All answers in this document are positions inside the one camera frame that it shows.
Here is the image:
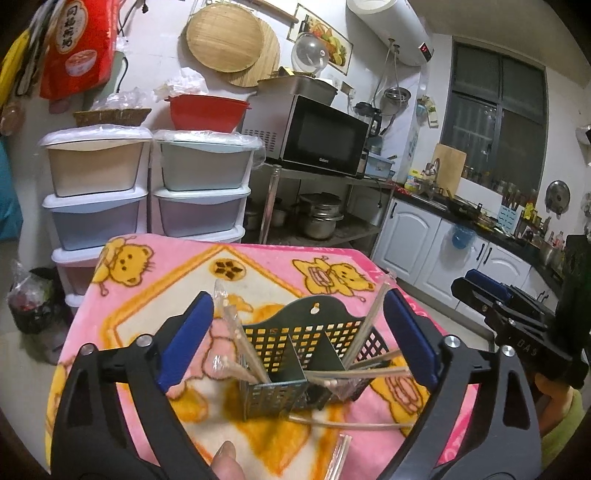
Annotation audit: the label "glass pot lid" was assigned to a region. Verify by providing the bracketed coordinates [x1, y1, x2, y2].
[292, 31, 331, 75]

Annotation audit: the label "green perforated utensil holder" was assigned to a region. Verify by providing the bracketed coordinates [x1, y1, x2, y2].
[238, 300, 391, 423]

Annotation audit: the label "wicker basket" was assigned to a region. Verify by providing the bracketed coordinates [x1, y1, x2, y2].
[73, 107, 152, 128]

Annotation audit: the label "purple plastic storage drawer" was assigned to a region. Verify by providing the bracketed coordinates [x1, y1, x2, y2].
[152, 187, 252, 237]

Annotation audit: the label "light blue knife block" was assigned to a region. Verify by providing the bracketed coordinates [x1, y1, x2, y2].
[498, 191, 525, 236]

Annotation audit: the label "metal tray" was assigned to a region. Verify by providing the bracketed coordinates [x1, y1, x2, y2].
[257, 74, 339, 106]

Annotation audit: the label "green plastic storage drawer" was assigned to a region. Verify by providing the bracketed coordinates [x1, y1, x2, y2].
[152, 129, 259, 192]

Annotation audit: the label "white plastic storage drawer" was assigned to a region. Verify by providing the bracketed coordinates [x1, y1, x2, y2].
[185, 226, 245, 245]

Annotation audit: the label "blue plastic storage drawer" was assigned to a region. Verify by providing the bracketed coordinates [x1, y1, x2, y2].
[42, 188, 149, 252]

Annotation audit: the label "black microwave oven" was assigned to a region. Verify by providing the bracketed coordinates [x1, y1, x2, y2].
[242, 95, 371, 178]

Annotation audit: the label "pink printed blanket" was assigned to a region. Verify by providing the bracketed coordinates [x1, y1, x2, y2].
[44, 233, 481, 480]

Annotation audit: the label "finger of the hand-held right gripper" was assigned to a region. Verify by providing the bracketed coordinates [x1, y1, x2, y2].
[451, 269, 520, 319]
[489, 286, 557, 330]

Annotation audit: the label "person's right forearm green sleeve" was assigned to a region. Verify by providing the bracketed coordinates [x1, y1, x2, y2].
[536, 378, 585, 467]

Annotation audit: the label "faucet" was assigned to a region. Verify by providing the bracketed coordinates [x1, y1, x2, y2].
[422, 158, 444, 199]

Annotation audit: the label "white kitchen cabinet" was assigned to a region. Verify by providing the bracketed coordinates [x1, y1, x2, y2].
[372, 196, 561, 319]

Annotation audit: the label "food wall poster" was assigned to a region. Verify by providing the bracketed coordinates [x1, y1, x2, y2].
[288, 4, 354, 77]

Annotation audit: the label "pink plastic storage drawer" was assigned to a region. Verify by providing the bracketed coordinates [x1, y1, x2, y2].
[51, 247, 109, 296]

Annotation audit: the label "metal kitchen rack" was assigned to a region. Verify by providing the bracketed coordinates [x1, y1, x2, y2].
[259, 164, 398, 245]

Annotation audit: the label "hanging steel pot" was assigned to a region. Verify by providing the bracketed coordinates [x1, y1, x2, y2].
[381, 86, 411, 116]

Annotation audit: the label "light blue box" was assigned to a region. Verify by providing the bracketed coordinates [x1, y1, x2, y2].
[365, 154, 398, 180]

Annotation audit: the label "steel pot lid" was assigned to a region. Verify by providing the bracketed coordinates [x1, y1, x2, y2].
[545, 180, 572, 217]

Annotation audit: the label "beige plastic storage drawer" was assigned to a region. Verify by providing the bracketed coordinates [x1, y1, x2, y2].
[39, 127, 153, 198]

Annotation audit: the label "frying pan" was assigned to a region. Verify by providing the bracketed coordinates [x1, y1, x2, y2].
[445, 189, 485, 220]

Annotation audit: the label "white water heater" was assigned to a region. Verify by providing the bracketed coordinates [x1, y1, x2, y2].
[346, 0, 437, 66]

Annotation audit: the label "row of seasoning bottles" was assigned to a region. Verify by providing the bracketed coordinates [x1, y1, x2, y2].
[462, 164, 541, 195]

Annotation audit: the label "person's left hand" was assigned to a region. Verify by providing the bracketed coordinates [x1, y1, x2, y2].
[210, 440, 245, 480]

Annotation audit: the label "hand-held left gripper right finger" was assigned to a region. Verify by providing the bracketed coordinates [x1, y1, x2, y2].
[369, 288, 542, 480]

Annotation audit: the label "wooden cutting board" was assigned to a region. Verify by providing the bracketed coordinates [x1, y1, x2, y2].
[431, 143, 467, 197]

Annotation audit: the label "round bamboo tray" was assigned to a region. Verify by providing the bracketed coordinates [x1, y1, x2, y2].
[185, 6, 264, 72]
[226, 14, 281, 88]

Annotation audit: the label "red plastic basin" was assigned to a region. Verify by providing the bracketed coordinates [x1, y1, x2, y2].
[165, 93, 252, 132]

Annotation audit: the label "dark plastic bag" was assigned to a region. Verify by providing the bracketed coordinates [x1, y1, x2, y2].
[7, 261, 70, 352]

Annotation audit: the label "red bag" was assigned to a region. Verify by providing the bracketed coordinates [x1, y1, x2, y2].
[39, 0, 116, 100]

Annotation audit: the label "blender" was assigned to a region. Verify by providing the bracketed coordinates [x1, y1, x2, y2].
[355, 102, 383, 137]

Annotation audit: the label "wooden rod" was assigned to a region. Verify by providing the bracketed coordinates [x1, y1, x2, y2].
[249, 0, 298, 23]

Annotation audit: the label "clear plastic bag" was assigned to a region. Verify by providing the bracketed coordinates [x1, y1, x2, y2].
[154, 67, 208, 102]
[90, 90, 144, 112]

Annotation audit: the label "clear chopsticks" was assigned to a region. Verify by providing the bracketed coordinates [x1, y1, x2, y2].
[329, 434, 355, 480]
[213, 281, 273, 385]
[314, 377, 365, 402]
[344, 274, 398, 363]

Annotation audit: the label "small blue hanging bag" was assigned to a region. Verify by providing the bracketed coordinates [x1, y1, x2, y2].
[450, 224, 476, 250]

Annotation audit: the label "window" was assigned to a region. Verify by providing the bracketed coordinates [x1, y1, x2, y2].
[438, 39, 548, 190]

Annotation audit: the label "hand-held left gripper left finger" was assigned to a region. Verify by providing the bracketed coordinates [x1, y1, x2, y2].
[50, 291, 218, 480]

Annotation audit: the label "yellow hanging cloth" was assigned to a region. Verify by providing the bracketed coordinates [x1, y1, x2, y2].
[0, 18, 35, 97]

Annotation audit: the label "stacked steel pots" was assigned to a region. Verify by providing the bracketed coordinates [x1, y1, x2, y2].
[298, 193, 345, 240]

